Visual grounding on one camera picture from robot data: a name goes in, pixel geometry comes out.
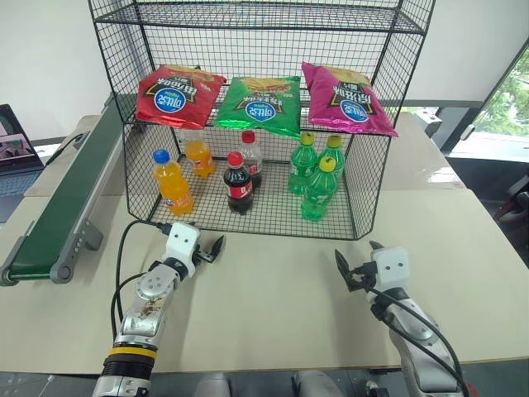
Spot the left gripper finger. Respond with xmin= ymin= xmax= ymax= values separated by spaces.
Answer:
xmin=208 ymin=235 xmax=226 ymax=262

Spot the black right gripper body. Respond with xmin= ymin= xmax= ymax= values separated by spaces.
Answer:
xmin=349 ymin=261 xmax=376 ymax=294

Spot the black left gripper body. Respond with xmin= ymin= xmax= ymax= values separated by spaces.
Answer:
xmin=193 ymin=244 xmax=216 ymax=265

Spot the green conveyor belt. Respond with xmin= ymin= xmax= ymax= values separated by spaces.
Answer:
xmin=0 ymin=93 xmax=137 ymax=286

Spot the cola bottle red cap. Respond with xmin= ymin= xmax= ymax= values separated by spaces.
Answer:
xmin=222 ymin=151 xmax=254 ymax=215
xmin=240 ymin=130 xmax=265 ymax=191

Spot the orange soda bottle blue cap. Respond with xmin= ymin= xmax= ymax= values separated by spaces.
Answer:
xmin=151 ymin=149 xmax=195 ymax=217

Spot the green soda bottle yellow cap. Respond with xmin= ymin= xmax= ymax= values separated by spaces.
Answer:
xmin=300 ymin=155 xmax=341 ymax=222
xmin=324 ymin=134 xmax=346 ymax=183
xmin=288 ymin=132 xmax=319 ymax=195

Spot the grey rounded shape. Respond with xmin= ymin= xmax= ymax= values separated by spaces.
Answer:
xmin=291 ymin=370 xmax=345 ymax=397
xmin=193 ymin=371 xmax=233 ymax=397

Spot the green chips bag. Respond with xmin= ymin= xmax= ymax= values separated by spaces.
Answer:
xmin=213 ymin=75 xmax=302 ymax=140

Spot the black chair base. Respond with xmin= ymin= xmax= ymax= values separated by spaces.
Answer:
xmin=492 ymin=172 xmax=529 ymax=233

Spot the magenta chips bag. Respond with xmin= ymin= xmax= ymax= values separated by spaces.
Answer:
xmin=301 ymin=61 xmax=399 ymax=137

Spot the red chips bag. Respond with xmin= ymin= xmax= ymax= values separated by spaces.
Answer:
xmin=136 ymin=65 xmax=227 ymax=128

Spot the open laptop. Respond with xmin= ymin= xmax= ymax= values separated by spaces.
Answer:
xmin=0 ymin=103 xmax=46 ymax=224

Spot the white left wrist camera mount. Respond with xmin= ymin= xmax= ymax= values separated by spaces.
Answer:
xmin=164 ymin=222 xmax=202 ymax=276

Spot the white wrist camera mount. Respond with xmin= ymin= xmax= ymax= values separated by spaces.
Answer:
xmin=164 ymin=222 xmax=202 ymax=276
xmin=370 ymin=246 xmax=411 ymax=297

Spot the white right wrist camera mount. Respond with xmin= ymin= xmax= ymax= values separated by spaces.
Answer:
xmin=370 ymin=246 xmax=411 ymax=297

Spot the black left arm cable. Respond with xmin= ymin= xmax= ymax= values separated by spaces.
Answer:
xmin=110 ymin=221 xmax=173 ymax=342

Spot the black desk frame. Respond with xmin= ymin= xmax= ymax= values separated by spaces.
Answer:
xmin=412 ymin=100 xmax=485 ymax=142

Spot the black cable with plug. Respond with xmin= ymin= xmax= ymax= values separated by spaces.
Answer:
xmin=44 ymin=131 xmax=91 ymax=167

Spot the black wire mesh rack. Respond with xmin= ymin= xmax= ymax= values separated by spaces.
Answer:
xmin=87 ymin=0 xmax=437 ymax=242

